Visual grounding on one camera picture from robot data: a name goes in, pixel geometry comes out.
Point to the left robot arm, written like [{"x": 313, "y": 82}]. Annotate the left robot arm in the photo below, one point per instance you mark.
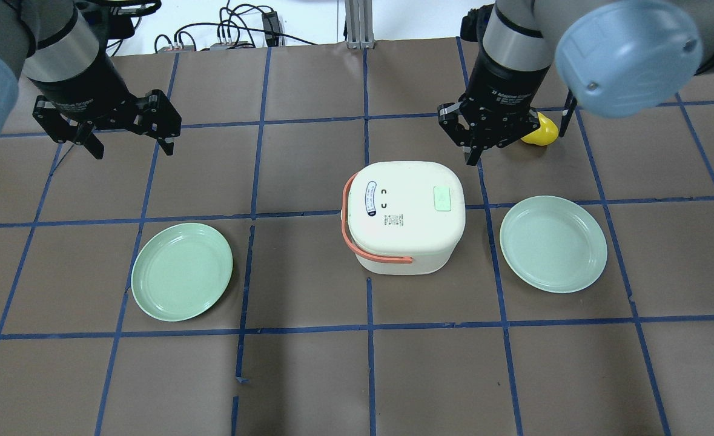
[{"x": 61, "y": 48}]

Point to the yellow toy bell pepper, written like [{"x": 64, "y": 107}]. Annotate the yellow toy bell pepper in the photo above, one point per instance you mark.
[{"x": 546, "y": 133}]

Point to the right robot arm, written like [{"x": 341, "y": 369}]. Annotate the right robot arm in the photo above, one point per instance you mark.
[{"x": 539, "y": 60}]

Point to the green plate near cooker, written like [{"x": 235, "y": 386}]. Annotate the green plate near cooker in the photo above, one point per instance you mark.
[{"x": 553, "y": 244}]

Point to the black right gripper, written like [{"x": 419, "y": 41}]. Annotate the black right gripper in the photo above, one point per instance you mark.
[{"x": 504, "y": 83}]

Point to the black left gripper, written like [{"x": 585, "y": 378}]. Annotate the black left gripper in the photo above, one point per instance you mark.
[{"x": 85, "y": 88}]

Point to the white rice cooker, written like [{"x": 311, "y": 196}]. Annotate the white rice cooker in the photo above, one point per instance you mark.
[{"x": 403, "y": 218}]

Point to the green plate far side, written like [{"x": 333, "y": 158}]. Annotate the green plate far side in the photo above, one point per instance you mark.
[{"x": 181, "y": 272}]

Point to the aluminium frame post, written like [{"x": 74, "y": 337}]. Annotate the aluminium frame post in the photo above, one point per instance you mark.
[{"x": 359, "y": 25}]

